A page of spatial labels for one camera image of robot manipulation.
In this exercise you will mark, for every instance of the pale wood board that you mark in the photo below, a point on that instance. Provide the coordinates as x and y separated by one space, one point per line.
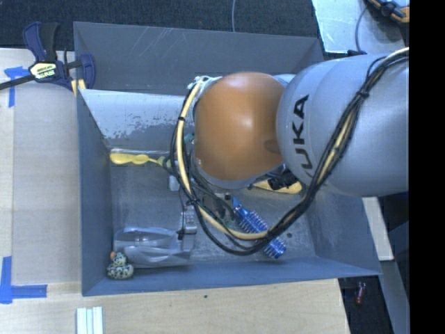
45 186

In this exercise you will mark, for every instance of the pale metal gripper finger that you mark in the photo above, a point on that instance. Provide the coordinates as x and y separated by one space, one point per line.
174 183
188 225

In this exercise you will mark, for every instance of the yellow and black tool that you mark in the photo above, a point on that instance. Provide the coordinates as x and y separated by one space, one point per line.
292 187

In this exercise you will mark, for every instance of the spotted rubber duck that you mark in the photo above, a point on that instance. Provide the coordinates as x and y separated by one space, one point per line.
120 268

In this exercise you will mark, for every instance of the blue hairbrush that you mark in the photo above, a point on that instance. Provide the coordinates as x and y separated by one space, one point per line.
253 221

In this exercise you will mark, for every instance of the grey metal bin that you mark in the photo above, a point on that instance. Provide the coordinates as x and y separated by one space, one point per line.
139 200

